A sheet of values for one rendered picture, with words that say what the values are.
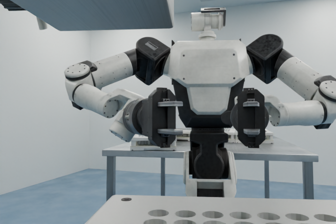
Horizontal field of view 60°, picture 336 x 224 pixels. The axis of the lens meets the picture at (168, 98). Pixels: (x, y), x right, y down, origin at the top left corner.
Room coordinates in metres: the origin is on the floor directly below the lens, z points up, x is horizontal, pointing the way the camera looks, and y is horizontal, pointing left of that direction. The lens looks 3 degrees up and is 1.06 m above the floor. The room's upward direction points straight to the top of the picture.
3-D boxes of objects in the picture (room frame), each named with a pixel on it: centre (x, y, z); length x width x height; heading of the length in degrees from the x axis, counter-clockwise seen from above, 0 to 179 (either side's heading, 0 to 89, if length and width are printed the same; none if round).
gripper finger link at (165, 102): (0.58, -0.01, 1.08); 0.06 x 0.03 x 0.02; 27
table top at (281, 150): (2.24, -0.32, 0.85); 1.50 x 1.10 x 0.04; 169
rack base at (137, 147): (1.67, 0.08, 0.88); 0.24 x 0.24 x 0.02; 89
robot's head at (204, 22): (1.04, -0.14, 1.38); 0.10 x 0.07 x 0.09; 85
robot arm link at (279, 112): (0.81, -0.25, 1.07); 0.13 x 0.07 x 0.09; 98
